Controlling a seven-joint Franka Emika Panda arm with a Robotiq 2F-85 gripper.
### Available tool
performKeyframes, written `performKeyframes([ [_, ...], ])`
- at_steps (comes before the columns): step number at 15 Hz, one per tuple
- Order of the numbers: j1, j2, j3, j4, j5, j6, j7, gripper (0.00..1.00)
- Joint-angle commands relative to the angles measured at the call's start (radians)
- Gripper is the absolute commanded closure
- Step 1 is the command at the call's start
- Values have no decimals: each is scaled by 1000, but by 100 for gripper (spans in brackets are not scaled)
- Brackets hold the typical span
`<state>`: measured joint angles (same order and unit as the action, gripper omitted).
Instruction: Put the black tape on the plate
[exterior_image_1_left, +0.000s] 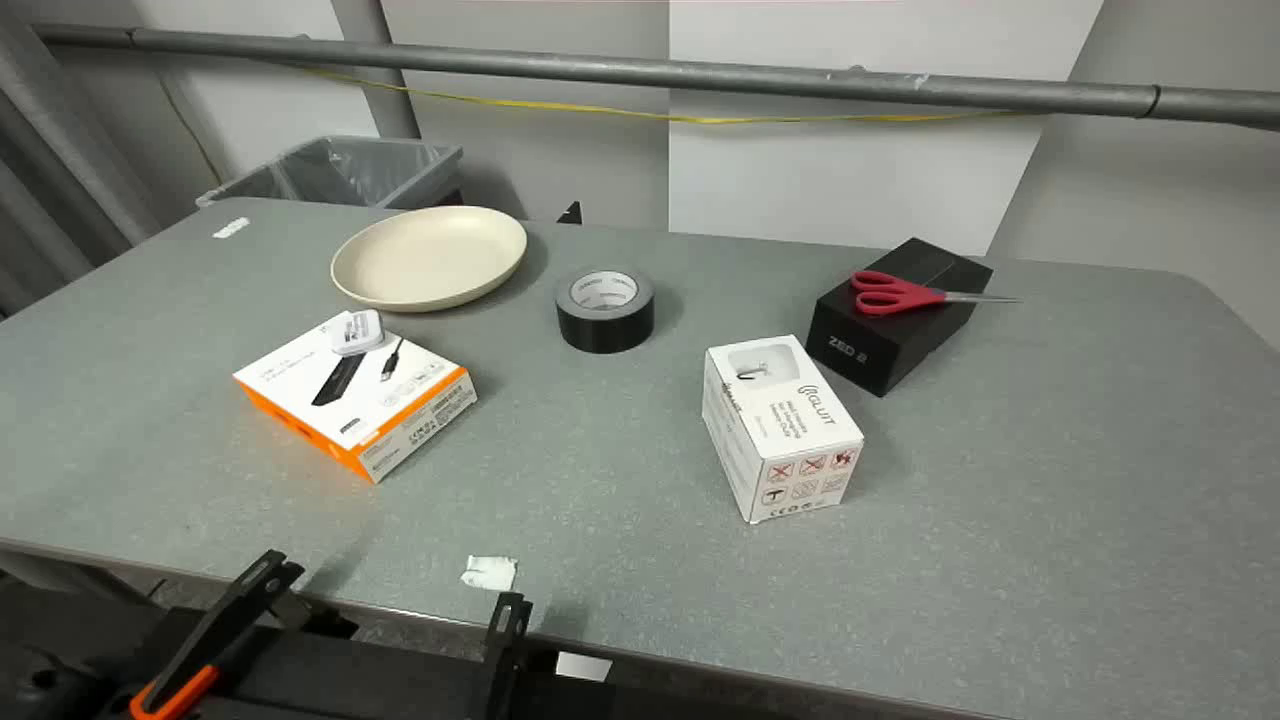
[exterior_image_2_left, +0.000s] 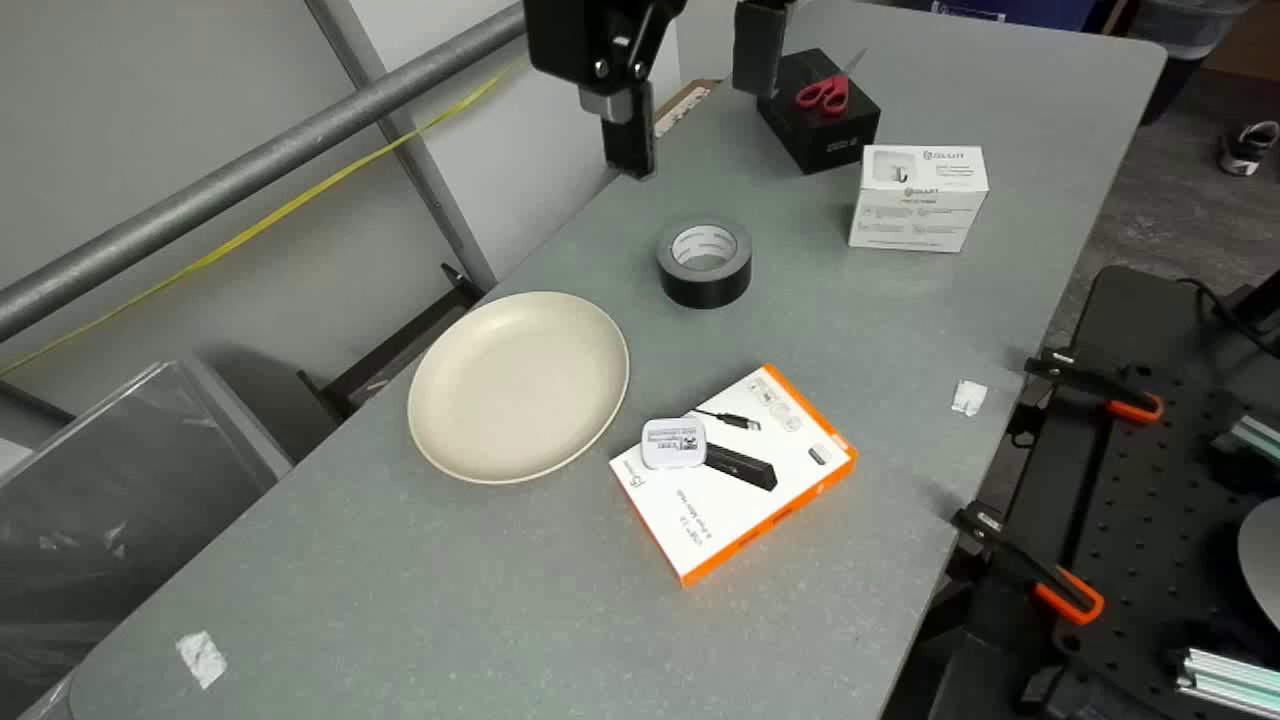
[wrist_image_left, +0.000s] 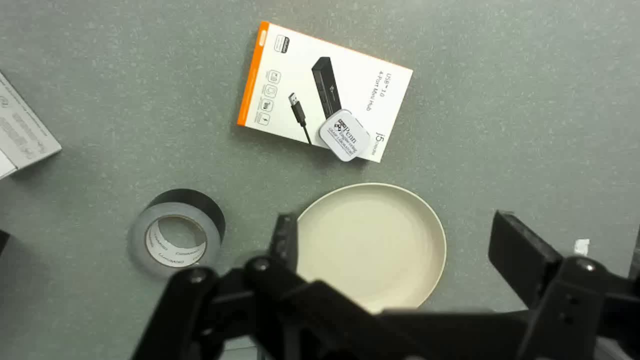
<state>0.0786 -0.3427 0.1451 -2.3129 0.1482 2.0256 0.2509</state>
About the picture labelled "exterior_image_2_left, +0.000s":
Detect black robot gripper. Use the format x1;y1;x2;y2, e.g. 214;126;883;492
522;0;691;179

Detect black tape roll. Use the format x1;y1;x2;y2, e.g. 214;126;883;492
654;216;758;314

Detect beige round plate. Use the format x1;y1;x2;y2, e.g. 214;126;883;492
404;289;635;492

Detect black upright block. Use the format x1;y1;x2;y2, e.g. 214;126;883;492
729;0;792;100

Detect black cube box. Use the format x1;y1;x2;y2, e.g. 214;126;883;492
753;43;883;177

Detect grey diagonal metal strut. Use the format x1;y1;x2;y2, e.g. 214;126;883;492
303;0;502;292

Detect white cardboard box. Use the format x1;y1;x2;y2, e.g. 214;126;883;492
846;140;993;258

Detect grey metal pipe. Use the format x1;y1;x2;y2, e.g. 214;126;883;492
0;0;529;343

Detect orange and white flat box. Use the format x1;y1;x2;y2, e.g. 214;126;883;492
603;364;866;593

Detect orange tipped black clamp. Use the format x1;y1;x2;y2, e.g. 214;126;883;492
1021;348;1169;434
948;502;1112;631

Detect dark grey plastic case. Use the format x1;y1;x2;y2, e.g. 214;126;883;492
0;348;298;716

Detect grey and white shoe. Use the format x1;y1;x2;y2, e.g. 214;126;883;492
1216;116;1280;179

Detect black perforated breadboard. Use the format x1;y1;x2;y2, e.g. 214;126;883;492
933;259;1280;720

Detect grey round disc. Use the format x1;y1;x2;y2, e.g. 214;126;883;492
1233;492;1280;631

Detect aluminium extrusion bar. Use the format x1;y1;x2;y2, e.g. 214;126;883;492
1173;646;1280;720

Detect red handled scissors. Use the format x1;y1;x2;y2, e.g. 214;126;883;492
792;53;869;120

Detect yellow cable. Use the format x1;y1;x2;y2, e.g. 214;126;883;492
0;59;524;382

